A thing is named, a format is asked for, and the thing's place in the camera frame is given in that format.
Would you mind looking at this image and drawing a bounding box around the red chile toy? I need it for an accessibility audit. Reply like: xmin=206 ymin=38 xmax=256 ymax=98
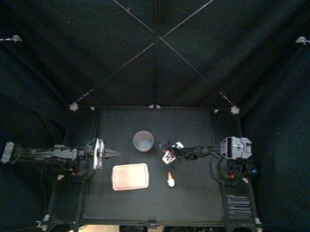
xmin=166 ymin=171 xmax=177 ymax=189

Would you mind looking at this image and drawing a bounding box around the grey bowl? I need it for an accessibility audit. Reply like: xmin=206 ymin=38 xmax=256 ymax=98
xmin=133 ymin=130 xmax=157 ymax=153

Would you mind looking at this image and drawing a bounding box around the pink square tray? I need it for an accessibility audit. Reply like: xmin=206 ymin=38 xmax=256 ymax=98
xmin=110 ymin=162 xmax=150 ymax=192

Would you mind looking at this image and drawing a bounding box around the white text label sticker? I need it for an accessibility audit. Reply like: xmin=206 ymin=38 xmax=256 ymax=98
xmin=226 ymin=194 xmax=253 ymax=221

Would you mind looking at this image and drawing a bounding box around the metal table edge clamp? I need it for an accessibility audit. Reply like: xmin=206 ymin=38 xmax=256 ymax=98
xmin=253 ymin=217 xmax=265 ymax=232
xmin=35 ymin=214 xmax=53 ymax=232

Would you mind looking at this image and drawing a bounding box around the diagonal frame strap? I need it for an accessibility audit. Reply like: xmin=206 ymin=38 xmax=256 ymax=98
xmin=113 ymin=0 xmax=238 ymax=107
xmin=74 ymin=0 xmax=216 ymax=105

